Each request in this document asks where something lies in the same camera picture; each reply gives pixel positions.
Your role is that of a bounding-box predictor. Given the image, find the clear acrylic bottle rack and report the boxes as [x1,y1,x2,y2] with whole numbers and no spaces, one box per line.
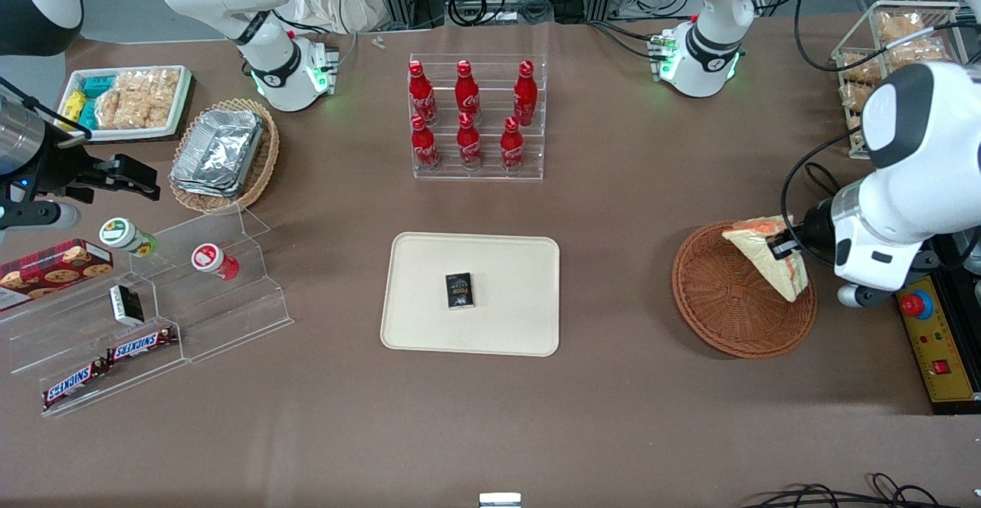
[408,54,547,182]

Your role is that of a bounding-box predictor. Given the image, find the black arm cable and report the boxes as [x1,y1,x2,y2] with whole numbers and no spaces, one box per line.
[779,128,868,227]

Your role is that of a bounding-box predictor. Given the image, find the clear acrylic step stand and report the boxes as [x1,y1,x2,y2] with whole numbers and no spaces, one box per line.
[0,205,295,418]

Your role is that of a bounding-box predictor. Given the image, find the wire basket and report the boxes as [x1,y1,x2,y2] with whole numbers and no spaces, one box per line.
[831,0,963,161]

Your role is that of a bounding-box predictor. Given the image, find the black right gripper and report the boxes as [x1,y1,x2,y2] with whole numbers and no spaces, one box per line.
[27,134,161,202]

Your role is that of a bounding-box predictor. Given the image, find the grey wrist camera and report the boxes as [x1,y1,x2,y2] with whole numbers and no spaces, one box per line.
[0,200,80,231]
[836,283,899,309]

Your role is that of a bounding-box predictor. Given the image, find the white snack tray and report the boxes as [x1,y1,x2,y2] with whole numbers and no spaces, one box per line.
[57,65,193,143]

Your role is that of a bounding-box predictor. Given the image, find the red white cup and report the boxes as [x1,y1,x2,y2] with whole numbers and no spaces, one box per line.
[191,243,241,281]

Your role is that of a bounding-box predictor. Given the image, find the small cracker bag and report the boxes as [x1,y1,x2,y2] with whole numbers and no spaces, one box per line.
[838,51,884,84]

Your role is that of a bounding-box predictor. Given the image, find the large cracker bag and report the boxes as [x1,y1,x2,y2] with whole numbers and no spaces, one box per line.
[874,11,950,72]

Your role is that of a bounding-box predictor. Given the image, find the yellow emergency stop box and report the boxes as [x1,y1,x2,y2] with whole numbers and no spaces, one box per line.
[894,276,981,404]

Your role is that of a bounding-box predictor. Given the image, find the brown wicker basket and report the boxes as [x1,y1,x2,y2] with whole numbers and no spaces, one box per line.
[672,221,818,359]

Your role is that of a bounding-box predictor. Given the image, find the triangle sandwich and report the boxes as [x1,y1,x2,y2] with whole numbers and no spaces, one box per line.
[722,215,811,304]

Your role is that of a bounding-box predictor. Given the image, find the small black white box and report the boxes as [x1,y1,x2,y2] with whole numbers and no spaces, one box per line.
[109,284,146,327]

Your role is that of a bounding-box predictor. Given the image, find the black floor cables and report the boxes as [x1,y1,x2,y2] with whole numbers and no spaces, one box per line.
[755,473,971,508]

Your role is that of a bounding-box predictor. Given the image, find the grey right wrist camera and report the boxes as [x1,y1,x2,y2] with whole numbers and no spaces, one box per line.
[0,200,80,231]

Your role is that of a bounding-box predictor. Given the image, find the rice cracker bag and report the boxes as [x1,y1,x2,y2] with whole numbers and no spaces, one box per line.
[142,69,182,128]
[95,71,148,130]

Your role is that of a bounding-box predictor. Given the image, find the green lid bottle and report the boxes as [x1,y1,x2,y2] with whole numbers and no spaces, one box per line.
[99,217,159,258]

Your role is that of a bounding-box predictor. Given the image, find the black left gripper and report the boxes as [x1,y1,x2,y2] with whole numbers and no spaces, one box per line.
[768,200,838,267]

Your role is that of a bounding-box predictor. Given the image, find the beige plastic tray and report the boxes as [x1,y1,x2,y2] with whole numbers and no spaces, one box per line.
[381,232,561,357]

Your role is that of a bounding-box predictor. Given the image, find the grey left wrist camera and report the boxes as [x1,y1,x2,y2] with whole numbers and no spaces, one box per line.
[836,283,899,309]

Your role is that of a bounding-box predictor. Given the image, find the stacked foil containers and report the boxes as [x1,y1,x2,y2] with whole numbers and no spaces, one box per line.
[169,109,266,197]

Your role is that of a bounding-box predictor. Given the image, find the light wicker basket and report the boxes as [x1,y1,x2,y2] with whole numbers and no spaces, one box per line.
[169,98,281,215]

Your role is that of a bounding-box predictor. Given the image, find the black base cables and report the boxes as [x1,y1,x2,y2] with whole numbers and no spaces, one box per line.
[586,19,661,61]

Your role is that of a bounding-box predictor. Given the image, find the red cola bottle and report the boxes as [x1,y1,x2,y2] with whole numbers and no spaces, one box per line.
[513,60,539,127]
[455,60,482,126]
[408,60,438,126]
[457,113,484,170]
[500,116,527,172]
[410,114,442,172]

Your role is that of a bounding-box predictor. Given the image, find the Snickers bar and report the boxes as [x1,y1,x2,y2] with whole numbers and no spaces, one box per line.
[41,359,110,408]
[104,326,179,364]

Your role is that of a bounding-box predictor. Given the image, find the red cookie box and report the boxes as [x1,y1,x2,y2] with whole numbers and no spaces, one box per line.
[0,239,115,312]

